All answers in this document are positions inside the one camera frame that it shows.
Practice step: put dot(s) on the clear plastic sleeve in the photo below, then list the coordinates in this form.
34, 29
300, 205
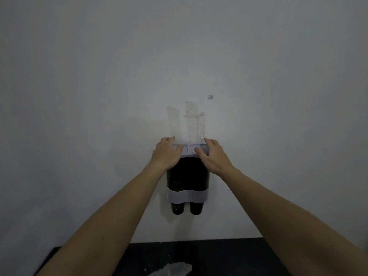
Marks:
172, 270

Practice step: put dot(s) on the white dispenser lid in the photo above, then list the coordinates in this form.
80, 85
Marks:
189, 150

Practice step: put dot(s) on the person's right hand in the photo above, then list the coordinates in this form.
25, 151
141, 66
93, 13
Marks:
215, 158

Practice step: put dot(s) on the person's left forearm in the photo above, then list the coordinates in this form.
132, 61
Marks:
109, 227

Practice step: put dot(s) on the clear crinkled tape strip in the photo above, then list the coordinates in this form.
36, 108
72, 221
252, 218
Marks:
195, 123

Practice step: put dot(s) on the person's right forearm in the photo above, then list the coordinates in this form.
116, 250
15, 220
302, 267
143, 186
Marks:
293, 227

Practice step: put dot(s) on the black wall cup dispenser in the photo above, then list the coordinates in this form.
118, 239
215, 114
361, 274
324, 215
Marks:
188, 195

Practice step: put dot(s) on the person's left hand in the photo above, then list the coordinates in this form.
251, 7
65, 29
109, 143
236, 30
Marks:
166, 155

